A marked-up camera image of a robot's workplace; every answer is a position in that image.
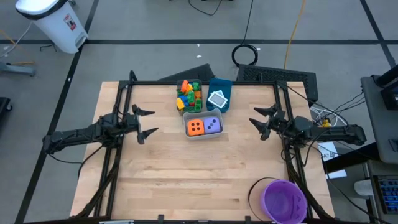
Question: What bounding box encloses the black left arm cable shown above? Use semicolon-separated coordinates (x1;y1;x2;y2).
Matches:
48;144;105;180

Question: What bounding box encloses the black floor cable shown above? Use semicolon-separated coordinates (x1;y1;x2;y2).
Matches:
188;0;223;16

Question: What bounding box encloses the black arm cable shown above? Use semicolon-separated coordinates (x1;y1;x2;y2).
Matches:
48;144;105;180
279;132;326;169

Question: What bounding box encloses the black flat panel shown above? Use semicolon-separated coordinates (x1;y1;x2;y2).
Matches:
157;63;216;82

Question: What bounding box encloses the white floor cable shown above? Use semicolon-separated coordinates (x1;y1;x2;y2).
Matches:
0;21;34;60

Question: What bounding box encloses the orange foam die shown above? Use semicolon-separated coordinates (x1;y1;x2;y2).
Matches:
187;118;205;137

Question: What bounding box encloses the black floor object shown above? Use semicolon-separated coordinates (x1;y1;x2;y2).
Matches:
0;96;13;113

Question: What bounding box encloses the white playing cards box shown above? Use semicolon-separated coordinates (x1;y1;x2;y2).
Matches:
207;92;229;110

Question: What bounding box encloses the purple foam die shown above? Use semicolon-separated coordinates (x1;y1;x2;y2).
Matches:
203;116;222;135

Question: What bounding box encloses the dark grey plastic bin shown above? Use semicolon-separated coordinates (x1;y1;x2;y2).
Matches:
176;78;203;116

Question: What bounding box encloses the long black cable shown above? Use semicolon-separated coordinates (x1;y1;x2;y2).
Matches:
231;0;259;67

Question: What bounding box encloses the long yellow cable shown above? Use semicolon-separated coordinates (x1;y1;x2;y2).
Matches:
283;0;308;70

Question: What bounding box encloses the grey stand foot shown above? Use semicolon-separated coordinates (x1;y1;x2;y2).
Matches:
0;61;37;77

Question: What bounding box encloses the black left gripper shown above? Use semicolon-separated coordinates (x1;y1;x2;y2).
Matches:
111;104;159;145

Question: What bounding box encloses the teal plastic bin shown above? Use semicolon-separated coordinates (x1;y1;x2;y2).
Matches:
206;78;233;113

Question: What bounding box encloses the grey side desk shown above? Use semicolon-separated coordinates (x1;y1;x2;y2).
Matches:
363;160;398;224

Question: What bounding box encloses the white pedal trash can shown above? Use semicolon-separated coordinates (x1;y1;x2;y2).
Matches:
15;0;89;55

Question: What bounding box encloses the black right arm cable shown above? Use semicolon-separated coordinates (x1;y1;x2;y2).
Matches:
279;132;326;169

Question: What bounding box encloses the black perforated panel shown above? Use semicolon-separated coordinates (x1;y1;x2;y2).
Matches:
236;64;319;107

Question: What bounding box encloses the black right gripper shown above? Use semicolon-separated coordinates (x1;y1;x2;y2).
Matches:
248;103;301;142

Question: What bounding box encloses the white printed paper sheet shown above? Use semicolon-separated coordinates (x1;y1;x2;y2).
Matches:
317;141;339;162

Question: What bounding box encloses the black keyboard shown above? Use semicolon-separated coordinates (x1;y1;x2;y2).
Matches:
372;175;398;215

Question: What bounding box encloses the light grey plastic bin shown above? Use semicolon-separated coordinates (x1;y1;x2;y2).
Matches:
182;108;224;141

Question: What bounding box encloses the black desk device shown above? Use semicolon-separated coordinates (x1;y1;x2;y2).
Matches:
381;86;398;110

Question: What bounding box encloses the white rounded device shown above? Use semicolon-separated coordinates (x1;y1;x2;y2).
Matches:
354;179;374;197

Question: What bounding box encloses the purple plastic bucket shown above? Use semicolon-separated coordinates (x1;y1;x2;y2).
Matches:
248;177;308;224

